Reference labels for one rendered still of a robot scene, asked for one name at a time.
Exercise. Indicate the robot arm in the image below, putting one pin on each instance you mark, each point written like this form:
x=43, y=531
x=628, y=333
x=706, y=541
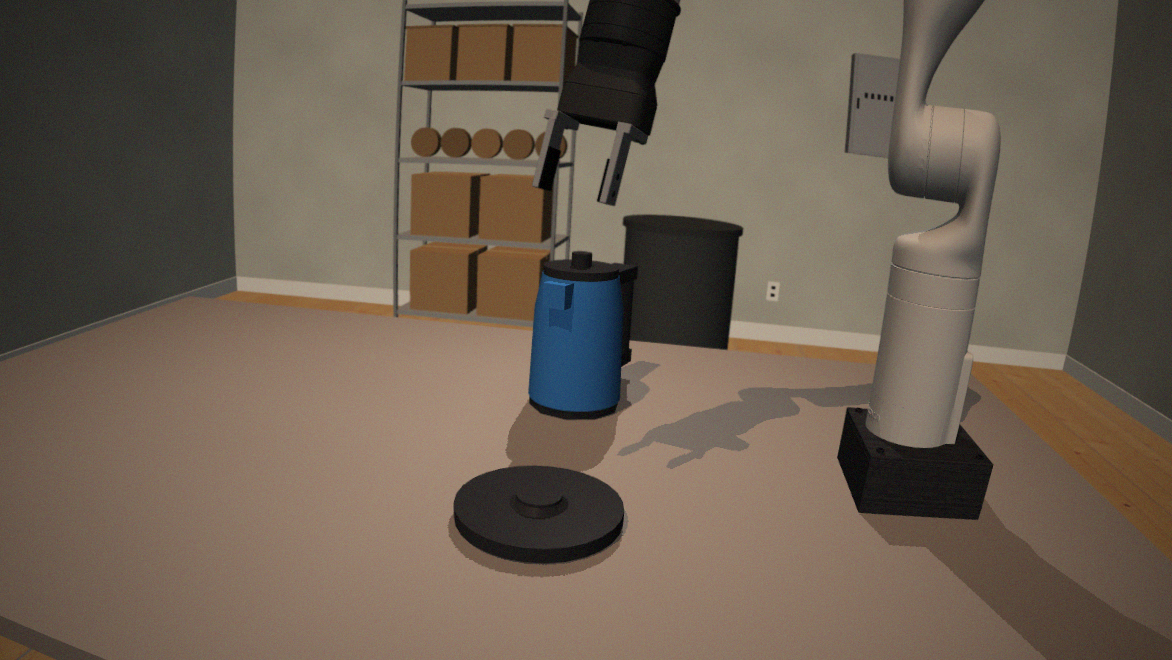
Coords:
x=946, y=154

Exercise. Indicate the blue electric kettle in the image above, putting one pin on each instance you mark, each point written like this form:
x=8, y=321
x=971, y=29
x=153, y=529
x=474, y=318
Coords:
x=578, y=342

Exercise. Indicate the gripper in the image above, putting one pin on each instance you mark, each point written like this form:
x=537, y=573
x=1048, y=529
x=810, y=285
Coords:
x=622, y=47

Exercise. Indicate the black round disc with center stud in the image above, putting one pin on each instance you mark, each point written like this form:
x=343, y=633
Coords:
x=535, y=523

